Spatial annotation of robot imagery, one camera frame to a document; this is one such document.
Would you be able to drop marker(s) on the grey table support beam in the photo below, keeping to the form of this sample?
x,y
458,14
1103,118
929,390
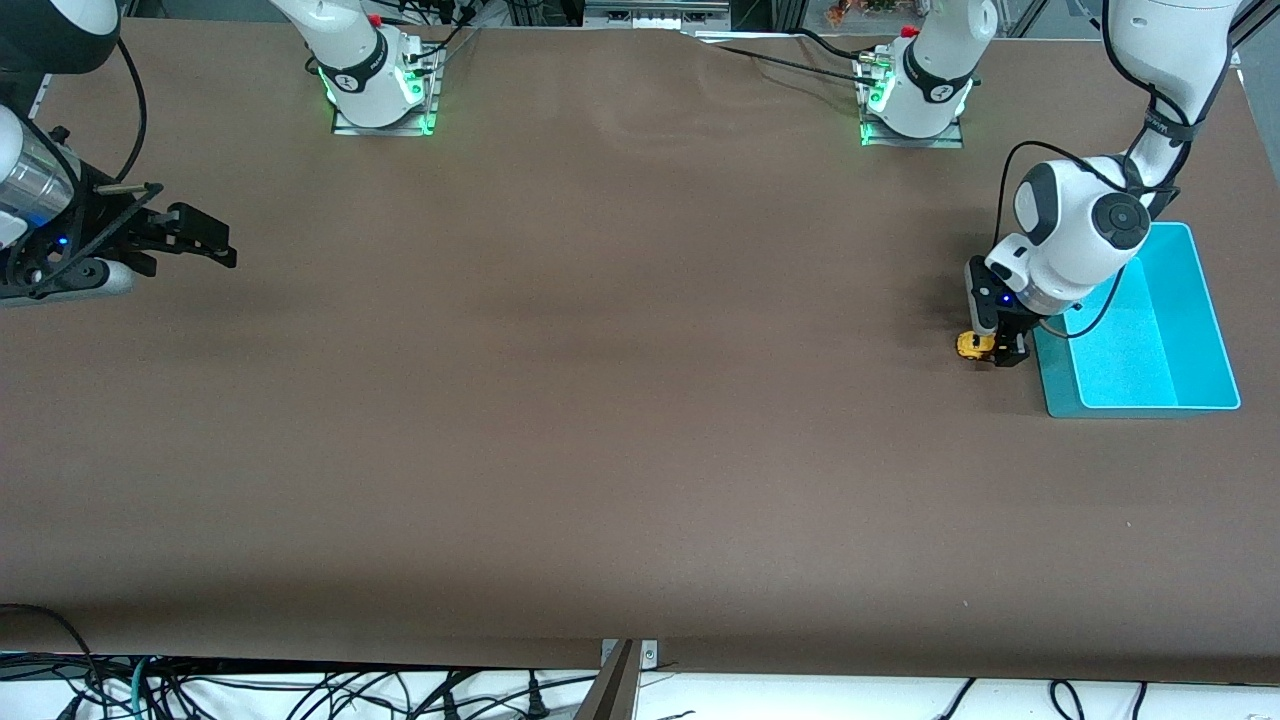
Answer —
x,y
612,690

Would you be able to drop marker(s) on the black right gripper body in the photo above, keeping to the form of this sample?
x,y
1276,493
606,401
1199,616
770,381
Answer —
x,y
110,222

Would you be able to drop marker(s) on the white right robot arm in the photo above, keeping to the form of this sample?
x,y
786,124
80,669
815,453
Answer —
x,y
385,100

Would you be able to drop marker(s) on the teal plastic bin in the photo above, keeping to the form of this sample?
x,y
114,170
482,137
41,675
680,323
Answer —
x,y
1150,350

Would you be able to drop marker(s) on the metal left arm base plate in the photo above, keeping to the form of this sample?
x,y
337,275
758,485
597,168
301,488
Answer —
x,y
915,143

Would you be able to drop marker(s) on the metal table edge bracket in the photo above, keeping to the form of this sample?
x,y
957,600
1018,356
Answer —
x,y
650,655

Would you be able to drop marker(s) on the grey electronics box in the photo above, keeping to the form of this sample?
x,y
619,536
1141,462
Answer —
x,y
655,15

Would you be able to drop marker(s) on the colourful background items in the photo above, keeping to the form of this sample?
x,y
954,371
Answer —
x,y
860,12

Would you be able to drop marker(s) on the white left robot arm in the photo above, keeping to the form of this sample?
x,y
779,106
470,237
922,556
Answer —
x,y
1075,220

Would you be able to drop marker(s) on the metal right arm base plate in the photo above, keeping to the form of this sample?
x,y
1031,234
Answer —
x,y
385,131

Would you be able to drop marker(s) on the yellow beetle toy car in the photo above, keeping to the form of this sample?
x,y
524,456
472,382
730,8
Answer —
x,y
972,345

